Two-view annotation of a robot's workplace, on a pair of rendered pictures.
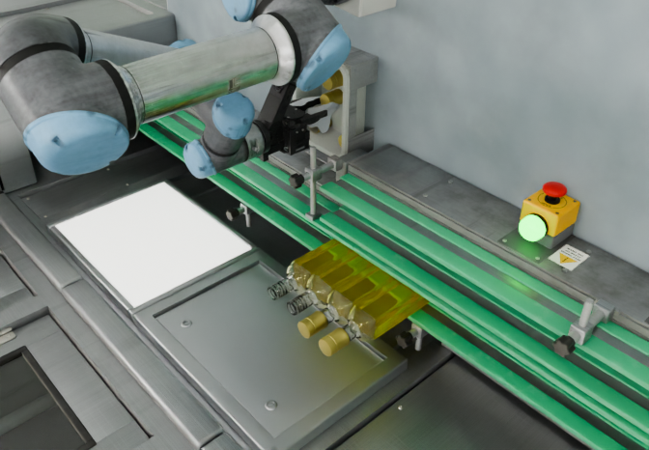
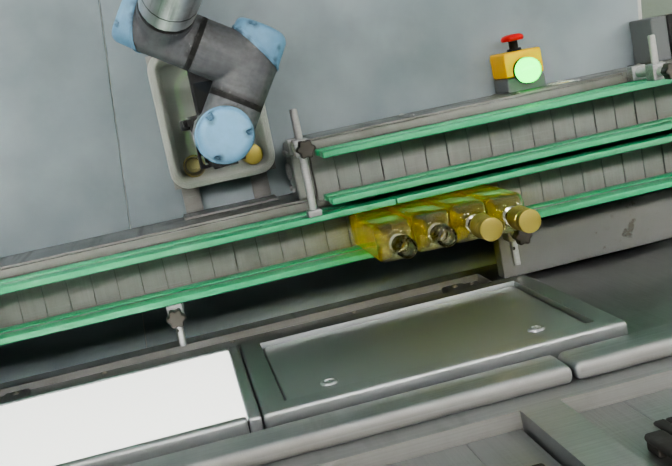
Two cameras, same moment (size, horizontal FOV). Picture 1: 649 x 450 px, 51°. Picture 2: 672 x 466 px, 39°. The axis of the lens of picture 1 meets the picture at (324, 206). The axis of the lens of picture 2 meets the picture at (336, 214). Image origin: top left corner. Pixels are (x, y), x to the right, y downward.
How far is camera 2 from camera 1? 1.40 m
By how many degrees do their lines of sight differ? 58
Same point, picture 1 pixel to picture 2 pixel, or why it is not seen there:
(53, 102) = not seen: outside the picture
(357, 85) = not seen: hidden behind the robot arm
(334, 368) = (504, 304)
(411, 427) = (606, 295)
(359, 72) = not seen: hidden behind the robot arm
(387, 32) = (249, 3)
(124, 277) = (160, 430)
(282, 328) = (407, 330)
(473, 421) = (617, 274)
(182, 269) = (206, 389)
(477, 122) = (395, 40)
